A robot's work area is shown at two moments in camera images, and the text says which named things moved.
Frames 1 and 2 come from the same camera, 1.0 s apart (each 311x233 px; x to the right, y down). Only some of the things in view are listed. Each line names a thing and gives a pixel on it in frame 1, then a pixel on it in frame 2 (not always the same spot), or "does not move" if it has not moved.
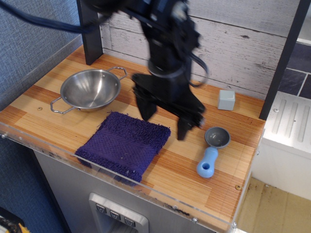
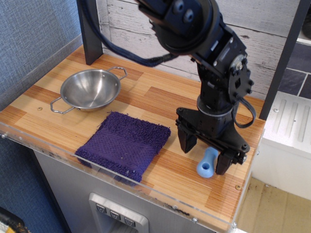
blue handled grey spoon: x=216 y=138 does not move
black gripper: x=173 y=94 → x=218 y=131
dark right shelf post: x=298 y=22 does not move
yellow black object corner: x=12 y=224 does not move
